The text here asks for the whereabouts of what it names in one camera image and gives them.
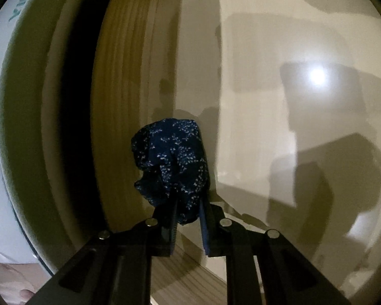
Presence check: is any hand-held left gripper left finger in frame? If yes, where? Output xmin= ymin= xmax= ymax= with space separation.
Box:
xmin=25 ymin=197 xmax=180 ymax=305

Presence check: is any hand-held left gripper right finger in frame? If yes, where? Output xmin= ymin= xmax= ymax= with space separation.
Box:
xmin=198 ymin=195 xmax=351 ymax=305

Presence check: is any navy floral underwear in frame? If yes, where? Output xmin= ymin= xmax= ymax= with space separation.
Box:
xmin=131 ymin=118 xmax=211 ymax=225

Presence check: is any wooden drawer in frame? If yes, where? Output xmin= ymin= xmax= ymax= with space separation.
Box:
xmin=90 ymin=0 xmax=381 ymax=305

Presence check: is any leaf print bedsheet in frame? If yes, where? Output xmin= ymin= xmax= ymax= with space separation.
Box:
xmin=0 ymin=257 xmax=42 ymax=305

